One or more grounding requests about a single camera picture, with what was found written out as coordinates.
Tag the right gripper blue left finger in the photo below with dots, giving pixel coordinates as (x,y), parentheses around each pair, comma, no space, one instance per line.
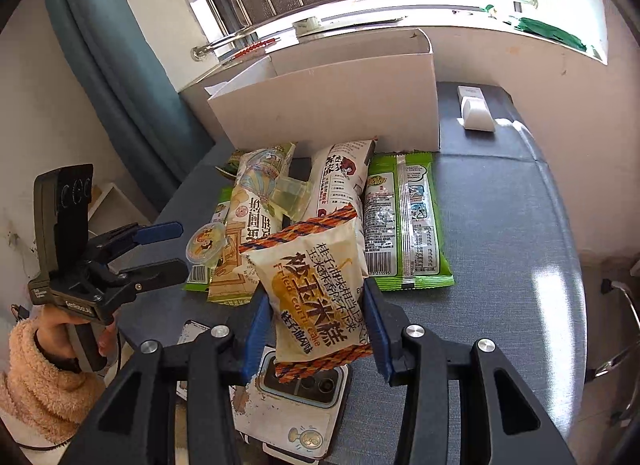
(250,324)

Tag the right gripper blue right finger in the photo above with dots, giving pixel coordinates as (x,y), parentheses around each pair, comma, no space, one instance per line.
(386,322)

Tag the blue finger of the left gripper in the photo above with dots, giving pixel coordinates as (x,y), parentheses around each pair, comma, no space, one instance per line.
(109,246)
(126,285)

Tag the green snack packet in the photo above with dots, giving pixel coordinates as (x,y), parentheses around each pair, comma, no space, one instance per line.
(201,277)
(401,224)

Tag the fried corn cake snack bag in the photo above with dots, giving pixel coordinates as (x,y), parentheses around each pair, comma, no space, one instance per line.
(313,273)

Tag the round jelly cup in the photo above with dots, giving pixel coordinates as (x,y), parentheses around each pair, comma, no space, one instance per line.
(206,245)

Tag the beige illustrated snack bag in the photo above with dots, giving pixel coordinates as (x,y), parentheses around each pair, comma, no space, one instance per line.
(250,218)

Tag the clear yellow jelly cup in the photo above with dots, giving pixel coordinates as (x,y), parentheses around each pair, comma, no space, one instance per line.
(291,197)

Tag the white red snack packet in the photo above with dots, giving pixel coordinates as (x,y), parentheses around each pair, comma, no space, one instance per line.
(338,177)

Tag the person's left hand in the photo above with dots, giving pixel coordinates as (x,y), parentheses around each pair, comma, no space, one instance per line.
(52,334)

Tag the smartphone with cartoon case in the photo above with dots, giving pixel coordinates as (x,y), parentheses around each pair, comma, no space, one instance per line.
(294,422)

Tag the fuzzy beige left sleeve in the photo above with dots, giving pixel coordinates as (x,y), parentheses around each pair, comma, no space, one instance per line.
(51,402)

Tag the teal curtain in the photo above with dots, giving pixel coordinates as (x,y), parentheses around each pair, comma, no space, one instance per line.
(153,131)

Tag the white plastic device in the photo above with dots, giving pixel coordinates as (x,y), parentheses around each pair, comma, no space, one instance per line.
(475,113)

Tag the white cardboard box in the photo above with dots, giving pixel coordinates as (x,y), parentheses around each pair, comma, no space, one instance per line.
(376,84)

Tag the green plastic bag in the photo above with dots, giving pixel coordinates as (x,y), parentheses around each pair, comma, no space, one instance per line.
(530,26)

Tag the steel window railing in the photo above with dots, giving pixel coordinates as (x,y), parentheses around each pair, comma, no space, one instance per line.
(335,15)

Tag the orange handled tool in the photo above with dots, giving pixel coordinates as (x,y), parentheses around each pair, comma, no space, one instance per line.
(255,47)

